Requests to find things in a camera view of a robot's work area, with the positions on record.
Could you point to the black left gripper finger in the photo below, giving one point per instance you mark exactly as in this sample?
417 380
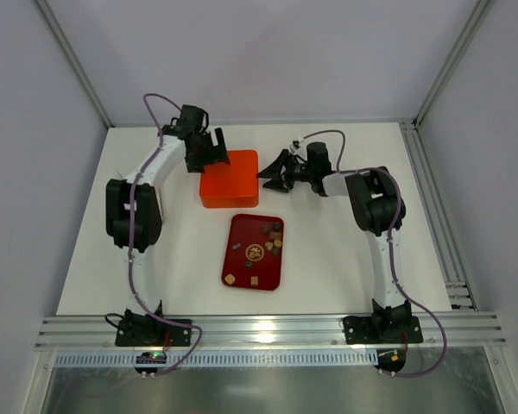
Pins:
220 153
198 157

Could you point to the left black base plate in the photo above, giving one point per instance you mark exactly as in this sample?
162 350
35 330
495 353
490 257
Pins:
142 332

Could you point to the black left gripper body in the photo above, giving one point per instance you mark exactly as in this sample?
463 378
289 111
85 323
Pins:
208 147

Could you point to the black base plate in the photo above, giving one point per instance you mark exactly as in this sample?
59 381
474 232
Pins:
370 331
142 332

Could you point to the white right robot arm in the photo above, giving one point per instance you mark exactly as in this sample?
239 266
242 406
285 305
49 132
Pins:
285 231

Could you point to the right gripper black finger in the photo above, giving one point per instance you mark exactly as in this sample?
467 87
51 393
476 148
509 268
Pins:
278 168
278 182

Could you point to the perforated cable duct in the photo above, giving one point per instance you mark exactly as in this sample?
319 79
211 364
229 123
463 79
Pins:
202 358

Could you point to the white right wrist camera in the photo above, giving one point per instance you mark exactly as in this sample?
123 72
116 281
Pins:
296 145

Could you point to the red tray with gold rim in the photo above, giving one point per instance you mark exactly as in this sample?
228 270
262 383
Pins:
246 229

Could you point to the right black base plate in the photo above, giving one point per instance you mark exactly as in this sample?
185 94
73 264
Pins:
370 331

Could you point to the aluminium front rail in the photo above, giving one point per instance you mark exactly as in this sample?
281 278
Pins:
462 329

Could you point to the tan Sweet square chocolate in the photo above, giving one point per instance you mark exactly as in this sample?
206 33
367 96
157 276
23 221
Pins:
229 279

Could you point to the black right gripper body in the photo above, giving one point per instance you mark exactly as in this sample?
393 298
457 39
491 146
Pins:
287 171

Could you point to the orange tin lid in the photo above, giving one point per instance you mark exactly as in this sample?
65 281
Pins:
239 177

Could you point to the orange chocolate tin box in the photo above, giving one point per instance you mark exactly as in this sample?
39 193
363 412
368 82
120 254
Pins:
231 201

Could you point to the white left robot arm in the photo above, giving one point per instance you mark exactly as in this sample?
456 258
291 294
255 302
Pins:
134 221

